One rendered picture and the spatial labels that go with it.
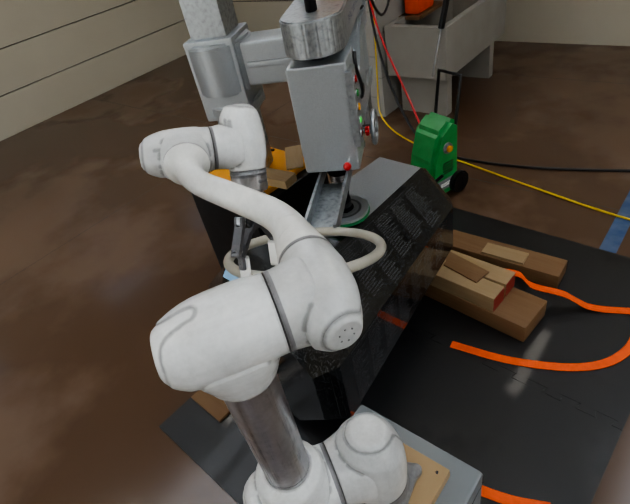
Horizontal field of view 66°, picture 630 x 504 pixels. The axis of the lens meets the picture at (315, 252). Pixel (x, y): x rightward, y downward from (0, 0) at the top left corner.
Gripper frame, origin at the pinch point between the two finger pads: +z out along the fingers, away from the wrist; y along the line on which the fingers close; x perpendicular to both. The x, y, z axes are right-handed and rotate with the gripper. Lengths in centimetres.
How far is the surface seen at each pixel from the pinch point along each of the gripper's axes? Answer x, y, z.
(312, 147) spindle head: 19, 69, -25
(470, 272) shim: -22, 162, 56
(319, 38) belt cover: 4, 55, -60
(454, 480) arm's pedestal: -46, 9, 60
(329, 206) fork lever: 10, 62, -3
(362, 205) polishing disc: 11, 96, 4
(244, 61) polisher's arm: 76, 114, -65
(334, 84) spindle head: 4, 64, -46
